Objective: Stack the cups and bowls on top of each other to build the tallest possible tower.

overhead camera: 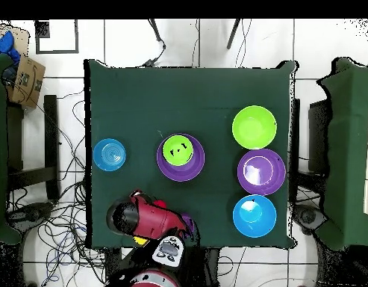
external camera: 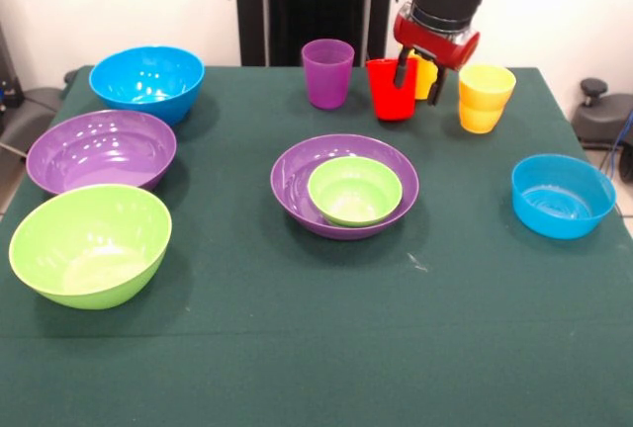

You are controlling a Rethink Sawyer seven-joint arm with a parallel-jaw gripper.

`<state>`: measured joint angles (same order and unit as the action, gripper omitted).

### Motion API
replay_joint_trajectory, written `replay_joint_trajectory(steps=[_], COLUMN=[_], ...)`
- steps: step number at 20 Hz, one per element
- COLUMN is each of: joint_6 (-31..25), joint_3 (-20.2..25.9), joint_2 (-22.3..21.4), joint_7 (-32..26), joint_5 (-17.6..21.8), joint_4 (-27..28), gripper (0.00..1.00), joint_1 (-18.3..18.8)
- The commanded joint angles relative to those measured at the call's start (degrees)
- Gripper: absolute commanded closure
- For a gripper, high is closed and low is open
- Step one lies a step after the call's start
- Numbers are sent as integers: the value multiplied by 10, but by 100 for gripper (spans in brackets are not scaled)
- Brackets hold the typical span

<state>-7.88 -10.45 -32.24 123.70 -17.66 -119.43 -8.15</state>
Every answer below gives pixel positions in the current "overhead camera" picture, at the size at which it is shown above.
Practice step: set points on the purple bowl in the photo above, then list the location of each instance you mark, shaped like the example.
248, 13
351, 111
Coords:
261, 172
180, 173

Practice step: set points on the small green bowl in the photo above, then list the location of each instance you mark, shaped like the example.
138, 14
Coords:
177, 143

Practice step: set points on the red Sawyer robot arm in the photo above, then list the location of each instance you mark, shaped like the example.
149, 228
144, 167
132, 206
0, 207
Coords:
153, 221

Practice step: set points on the yellow cup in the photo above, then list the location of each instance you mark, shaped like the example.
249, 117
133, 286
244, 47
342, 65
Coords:
139, 240

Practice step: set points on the small blue bowl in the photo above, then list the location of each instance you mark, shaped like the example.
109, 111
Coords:
109, 154

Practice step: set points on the purple cup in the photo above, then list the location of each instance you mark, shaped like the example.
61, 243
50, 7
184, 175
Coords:
190, 222

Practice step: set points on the dark green tablecloth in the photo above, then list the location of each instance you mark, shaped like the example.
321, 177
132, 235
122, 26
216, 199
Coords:
171, 95

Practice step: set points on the large blue bowl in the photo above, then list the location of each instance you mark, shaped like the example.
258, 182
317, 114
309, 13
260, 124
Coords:
254, 216

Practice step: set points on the black power adapter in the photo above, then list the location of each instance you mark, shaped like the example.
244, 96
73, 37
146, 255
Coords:
148, 63

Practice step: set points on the large green bowl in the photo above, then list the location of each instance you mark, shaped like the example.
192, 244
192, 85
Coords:
254, 127

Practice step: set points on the brown cardboard box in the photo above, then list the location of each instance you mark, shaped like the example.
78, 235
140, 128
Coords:
27, 83

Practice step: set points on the black tripod leg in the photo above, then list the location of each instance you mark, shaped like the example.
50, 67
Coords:
233, 34
156, 31

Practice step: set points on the blue fabric bag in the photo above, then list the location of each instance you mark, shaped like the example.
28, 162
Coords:
4, 44

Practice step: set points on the grey pedestal foot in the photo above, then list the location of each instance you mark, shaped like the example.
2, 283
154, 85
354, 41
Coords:
32, 213
309, 216

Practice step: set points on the black square floor frame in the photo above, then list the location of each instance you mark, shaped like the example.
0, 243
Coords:
42, 29

